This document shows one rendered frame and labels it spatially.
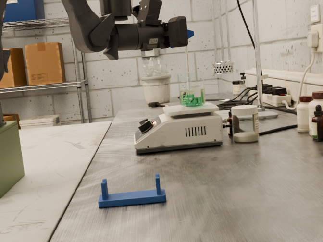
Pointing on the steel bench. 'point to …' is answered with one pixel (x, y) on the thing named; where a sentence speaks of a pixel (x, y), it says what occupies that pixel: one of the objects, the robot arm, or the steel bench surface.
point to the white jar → (236, 87)
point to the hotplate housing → (182, 133)
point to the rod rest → (132, 197)
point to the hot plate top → (176, 110)
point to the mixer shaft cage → (222, 66)
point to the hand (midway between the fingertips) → (180, 34)
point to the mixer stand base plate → (257, 112)
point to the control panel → (149, 130)
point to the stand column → (257, 56)
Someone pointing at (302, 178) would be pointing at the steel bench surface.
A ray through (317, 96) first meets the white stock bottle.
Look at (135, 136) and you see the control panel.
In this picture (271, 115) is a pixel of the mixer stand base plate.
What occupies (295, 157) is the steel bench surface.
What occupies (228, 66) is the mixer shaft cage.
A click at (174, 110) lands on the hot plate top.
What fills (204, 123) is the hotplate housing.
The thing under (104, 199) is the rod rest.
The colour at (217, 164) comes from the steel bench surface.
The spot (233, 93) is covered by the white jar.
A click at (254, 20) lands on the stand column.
